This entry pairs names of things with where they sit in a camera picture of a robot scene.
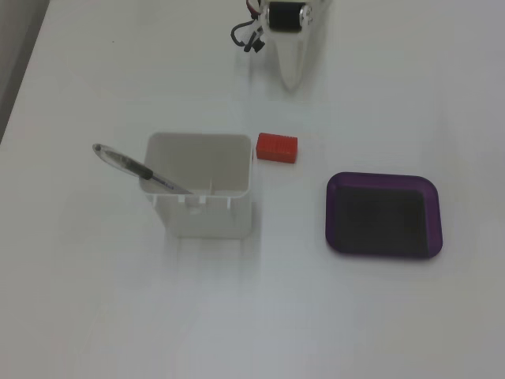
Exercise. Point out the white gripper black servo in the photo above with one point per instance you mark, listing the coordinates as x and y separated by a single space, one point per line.
291 16

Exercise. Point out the red cube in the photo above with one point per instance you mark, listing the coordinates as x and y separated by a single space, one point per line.
276 148

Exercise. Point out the white plastic box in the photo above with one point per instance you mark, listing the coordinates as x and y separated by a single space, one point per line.
205 189

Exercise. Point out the purple tray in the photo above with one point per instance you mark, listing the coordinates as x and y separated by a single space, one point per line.
382 217

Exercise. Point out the transparent ballpoint pen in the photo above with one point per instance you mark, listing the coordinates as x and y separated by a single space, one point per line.
130 162

